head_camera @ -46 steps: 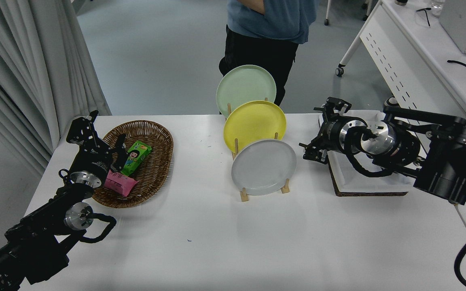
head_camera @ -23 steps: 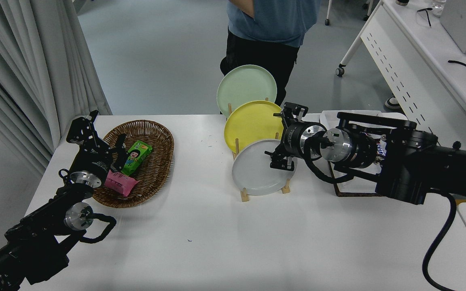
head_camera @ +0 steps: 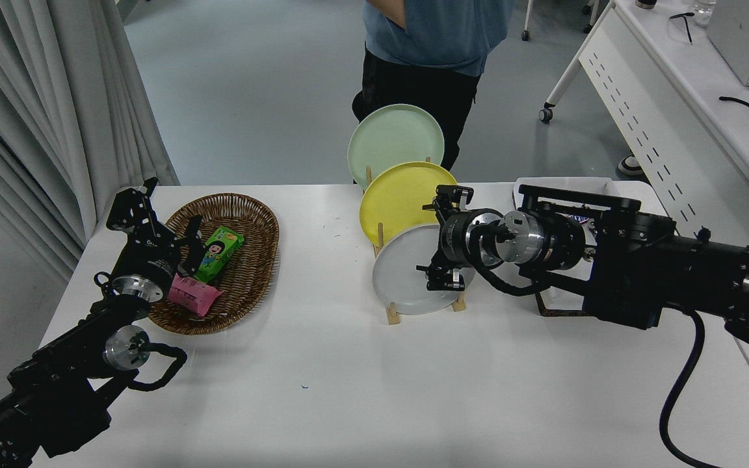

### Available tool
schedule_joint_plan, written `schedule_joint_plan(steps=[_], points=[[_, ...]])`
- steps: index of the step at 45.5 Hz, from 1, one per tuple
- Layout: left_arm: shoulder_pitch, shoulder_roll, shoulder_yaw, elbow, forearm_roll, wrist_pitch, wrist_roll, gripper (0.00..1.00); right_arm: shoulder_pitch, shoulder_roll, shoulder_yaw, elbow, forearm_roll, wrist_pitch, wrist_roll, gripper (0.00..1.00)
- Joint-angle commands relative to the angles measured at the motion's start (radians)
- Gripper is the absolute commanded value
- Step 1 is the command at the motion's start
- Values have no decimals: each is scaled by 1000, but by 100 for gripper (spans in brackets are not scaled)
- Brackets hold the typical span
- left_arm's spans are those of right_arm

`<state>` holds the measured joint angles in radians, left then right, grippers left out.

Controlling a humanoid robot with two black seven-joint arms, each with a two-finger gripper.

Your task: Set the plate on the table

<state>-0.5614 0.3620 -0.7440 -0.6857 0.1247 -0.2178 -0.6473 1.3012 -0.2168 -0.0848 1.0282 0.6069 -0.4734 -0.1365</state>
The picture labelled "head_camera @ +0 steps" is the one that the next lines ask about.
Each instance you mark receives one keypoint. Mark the white perforated desk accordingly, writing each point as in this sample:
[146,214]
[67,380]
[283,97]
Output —
[686,130]

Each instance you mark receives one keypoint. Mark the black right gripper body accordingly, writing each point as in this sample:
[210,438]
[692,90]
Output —
[458,239]

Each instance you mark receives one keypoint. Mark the grey curtain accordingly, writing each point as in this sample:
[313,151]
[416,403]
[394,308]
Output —
[43,97]

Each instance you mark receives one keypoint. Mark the brown wicker basket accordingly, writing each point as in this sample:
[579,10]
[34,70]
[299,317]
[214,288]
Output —
[254,260]

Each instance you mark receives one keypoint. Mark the silver laptop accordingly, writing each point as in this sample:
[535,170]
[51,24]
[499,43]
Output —
[738,32]

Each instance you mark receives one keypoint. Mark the white caster leg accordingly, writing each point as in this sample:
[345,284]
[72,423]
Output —
[527,19]
[592,13]

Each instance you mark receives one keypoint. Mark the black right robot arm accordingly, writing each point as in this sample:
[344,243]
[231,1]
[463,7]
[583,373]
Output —
[641,260]

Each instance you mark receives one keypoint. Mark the pale green plate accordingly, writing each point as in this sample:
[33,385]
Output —
[394,136]

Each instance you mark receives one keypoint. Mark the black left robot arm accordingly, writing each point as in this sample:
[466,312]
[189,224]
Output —
[56,383]

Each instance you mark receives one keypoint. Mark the wooden plate rack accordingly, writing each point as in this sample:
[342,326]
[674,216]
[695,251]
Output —
[392,314]

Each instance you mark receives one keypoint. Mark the clear plastic bottle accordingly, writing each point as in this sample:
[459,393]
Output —
[704,10]

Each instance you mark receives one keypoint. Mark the white tray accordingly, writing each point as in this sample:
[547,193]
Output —
[563,182]

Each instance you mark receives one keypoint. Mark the black eyeglasses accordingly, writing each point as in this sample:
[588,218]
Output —
[688,26]

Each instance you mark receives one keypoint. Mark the person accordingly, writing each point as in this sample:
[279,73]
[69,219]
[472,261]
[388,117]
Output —
[433,65]

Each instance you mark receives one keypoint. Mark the yellow plate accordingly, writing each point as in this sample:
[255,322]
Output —
[400,198]

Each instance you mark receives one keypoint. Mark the pink snack pack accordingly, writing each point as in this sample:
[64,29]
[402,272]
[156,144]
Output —
[194,296]

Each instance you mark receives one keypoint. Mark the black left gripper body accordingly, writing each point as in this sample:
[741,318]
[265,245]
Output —
[148,263]

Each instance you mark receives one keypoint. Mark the green snack pack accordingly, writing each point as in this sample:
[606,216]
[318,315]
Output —
[218,253]

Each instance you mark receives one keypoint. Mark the grey plate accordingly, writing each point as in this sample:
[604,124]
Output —
[400,273]

